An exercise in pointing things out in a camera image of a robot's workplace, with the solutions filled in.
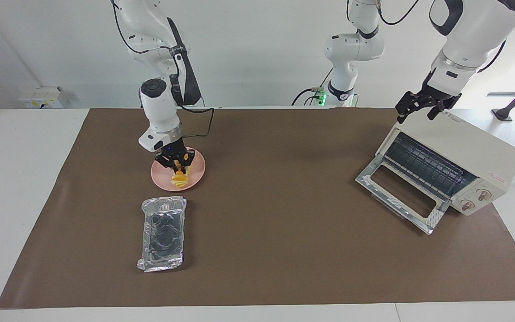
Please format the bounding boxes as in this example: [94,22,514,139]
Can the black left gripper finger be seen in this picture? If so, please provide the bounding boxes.
[427,93,462,120]
[395,91,419,124]

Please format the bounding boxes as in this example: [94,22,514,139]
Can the golden ridged bread loaf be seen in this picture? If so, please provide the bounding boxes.
[170,165,190,189]

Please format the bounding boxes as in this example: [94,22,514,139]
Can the aluminium foil tray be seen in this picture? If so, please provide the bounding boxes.
[136,196,188,273]

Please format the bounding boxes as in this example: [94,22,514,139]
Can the cream toaster oven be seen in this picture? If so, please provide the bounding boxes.
[376,107,515,216]

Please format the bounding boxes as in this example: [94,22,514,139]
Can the glass oven door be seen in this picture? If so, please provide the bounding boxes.
[355,160,452,236]

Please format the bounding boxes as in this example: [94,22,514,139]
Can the pink round plate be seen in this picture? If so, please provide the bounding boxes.
[151,146,206,192]

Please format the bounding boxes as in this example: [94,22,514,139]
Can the brown table mat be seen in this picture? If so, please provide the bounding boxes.
[0,107,515,309]

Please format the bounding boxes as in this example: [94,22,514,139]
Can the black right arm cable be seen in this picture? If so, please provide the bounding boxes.
[112,0,215,140]

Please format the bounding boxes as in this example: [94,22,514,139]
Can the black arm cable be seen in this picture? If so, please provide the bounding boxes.
[375,0,508,72]
[112,0,215,140]

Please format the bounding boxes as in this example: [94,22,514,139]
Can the oven wire rack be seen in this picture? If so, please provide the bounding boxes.
[384,133,478,198]

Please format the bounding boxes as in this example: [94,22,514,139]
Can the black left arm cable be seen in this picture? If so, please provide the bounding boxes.
[375,0,508,72]

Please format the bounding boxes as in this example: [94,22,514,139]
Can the black base cable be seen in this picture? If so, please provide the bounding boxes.
[291,67,334,107]

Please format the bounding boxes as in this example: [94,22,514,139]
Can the white wall socket box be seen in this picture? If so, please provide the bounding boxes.
[19,86,64,109]

